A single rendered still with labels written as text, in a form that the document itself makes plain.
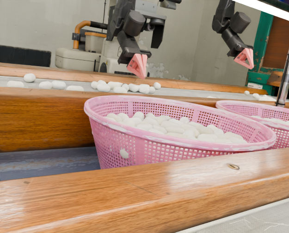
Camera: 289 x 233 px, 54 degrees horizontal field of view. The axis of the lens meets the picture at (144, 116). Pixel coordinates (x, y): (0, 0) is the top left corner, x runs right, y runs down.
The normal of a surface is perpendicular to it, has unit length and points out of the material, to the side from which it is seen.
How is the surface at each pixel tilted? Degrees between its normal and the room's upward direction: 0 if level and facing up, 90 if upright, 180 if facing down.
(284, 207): 0
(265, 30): 90
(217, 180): 0
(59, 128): 90
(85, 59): 90
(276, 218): 0
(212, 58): 89
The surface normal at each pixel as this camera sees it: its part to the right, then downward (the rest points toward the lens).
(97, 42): 0.46, 0.29
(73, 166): 0.14, -0.97
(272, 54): -0.82, 0.00
